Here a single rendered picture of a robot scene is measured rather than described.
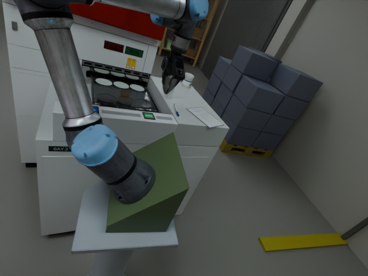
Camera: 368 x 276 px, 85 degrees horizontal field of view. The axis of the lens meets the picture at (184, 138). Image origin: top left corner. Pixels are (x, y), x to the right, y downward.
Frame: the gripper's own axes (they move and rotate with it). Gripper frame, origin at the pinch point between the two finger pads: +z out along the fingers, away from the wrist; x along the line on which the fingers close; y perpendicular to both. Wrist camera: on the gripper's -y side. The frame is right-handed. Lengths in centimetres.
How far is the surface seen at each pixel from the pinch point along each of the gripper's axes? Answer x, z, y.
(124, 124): 17.3, 17.6, -4.0
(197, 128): -22.7, 16.5, -4.0
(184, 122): -14.4, 14.2, -2.3
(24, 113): 66, 57, 58
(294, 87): -198, -1, 79
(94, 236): 31, 29, -49
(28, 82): 63, 35, 58
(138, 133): 9.5, 22.4, -4.0
